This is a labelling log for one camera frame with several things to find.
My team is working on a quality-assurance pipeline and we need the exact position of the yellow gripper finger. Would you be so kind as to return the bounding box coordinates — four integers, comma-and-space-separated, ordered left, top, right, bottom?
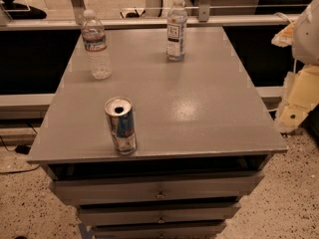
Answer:
274, 65, 319, 133

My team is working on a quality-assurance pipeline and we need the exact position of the clear plastic water bottle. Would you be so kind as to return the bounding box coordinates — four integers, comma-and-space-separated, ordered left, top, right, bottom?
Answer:
81, 9, 112, 80

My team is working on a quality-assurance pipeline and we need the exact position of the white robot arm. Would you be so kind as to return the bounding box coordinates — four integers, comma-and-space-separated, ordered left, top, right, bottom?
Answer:
272, 0, 319, 133

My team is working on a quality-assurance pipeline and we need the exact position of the white label drink bottle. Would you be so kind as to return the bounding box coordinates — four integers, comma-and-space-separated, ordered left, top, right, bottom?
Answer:
166, 0, 187, 61

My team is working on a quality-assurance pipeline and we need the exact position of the grey metal drawer cabinet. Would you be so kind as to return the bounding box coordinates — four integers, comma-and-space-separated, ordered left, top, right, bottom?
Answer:
29, 27, 286, 239

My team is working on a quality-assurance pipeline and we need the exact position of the blue silver energy drink can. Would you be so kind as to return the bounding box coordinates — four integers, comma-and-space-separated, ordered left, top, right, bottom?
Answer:
105, 96, 137, 155

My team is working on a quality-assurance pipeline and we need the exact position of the black office chair base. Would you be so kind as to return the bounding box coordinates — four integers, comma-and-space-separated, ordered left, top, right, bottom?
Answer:
0, 0, 47, 20

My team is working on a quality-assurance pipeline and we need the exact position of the grey metal railing frame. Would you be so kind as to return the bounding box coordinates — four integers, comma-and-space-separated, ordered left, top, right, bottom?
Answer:
0, 7, 299, 31

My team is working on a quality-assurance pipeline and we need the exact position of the black power adapter with cable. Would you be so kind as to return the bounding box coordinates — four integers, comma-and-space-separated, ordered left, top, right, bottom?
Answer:
0, 121, 41, 175

